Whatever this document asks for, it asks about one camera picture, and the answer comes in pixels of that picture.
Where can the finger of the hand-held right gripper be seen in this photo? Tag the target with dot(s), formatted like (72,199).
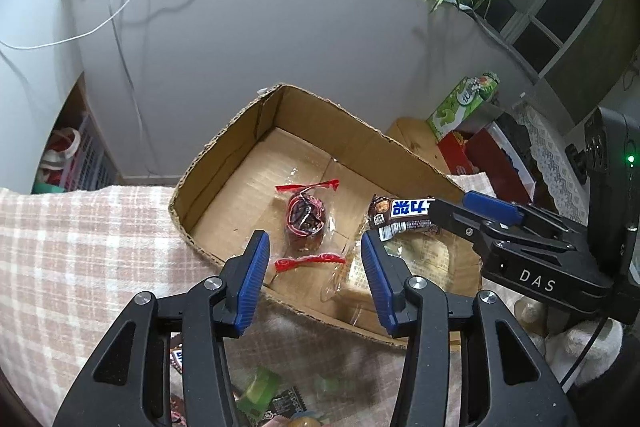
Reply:
(492,204)
(460,222)

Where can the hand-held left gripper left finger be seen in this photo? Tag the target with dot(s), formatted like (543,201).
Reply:
(252,279)

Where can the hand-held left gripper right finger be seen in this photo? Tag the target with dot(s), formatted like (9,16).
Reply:
(377,282)

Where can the clear bread packet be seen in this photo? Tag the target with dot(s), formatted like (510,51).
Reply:
(350,279)

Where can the large brown chocolate bar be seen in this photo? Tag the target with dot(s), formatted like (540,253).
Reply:
(400,212)

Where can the dark snack packet red seals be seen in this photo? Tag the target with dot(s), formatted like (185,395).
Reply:
(302,217)

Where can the cardboard box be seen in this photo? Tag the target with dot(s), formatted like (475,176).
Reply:
(240,187)

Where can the small brown chocolate bar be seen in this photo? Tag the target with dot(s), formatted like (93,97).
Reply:
(177,358)

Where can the green lollipop packet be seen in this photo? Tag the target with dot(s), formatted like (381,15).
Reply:
(257,389)

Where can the dark serrated snack packet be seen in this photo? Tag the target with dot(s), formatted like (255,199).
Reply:
(289,403)

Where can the pink snack packet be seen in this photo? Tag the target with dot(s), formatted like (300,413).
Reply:
(177,412)

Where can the person's right hand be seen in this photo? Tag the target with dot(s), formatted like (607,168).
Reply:
(580,349)

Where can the red box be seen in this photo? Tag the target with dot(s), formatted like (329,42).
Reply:
(492,159)

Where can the white lace cloth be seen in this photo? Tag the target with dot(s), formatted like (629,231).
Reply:
(555,162)

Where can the green printed carton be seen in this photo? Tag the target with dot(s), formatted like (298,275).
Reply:
(457,107)

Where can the pink plaid cloth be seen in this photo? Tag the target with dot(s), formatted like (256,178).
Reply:
(75,257)

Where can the white plastic basket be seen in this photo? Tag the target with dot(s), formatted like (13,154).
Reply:
(92,157)

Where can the red and white bag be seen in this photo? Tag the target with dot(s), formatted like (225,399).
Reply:
(57,157)

